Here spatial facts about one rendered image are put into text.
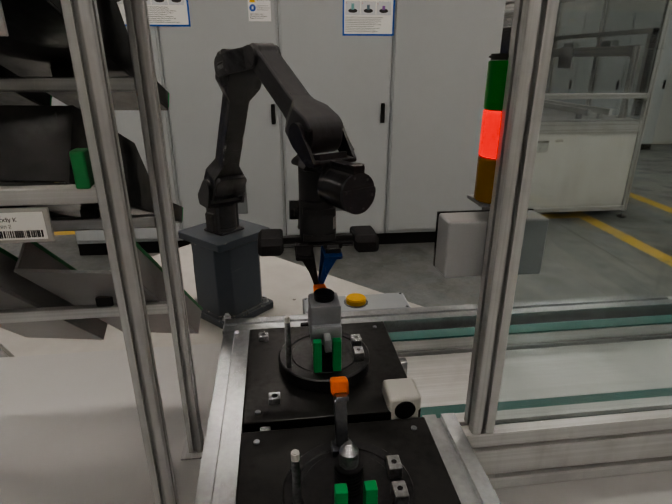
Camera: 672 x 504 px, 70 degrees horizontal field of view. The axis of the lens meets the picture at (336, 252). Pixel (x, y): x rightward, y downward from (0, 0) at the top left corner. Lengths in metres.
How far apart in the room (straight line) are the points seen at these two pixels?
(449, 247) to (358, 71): 3.15
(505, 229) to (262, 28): 3.20
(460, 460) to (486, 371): 0.11
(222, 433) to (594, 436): 0.50
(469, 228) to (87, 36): 0.41
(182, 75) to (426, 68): 1.72
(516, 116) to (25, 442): 0.83
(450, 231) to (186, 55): 3.24
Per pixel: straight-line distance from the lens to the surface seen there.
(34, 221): 0.48
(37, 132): 0.52
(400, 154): 3.79
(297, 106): 0.72
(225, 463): 0.65
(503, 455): 0.73
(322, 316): 0.70
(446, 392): 0.82
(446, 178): 3.94
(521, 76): 0.52
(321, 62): 3.64
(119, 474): 0.82
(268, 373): 0.76
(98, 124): 0.44
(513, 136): 0.53
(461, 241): 0.57
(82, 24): 0.43
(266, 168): 3.71
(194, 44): 3.68
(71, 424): 0.94
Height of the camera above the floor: 1.41
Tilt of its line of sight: 22 degrees down
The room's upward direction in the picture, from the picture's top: straight up
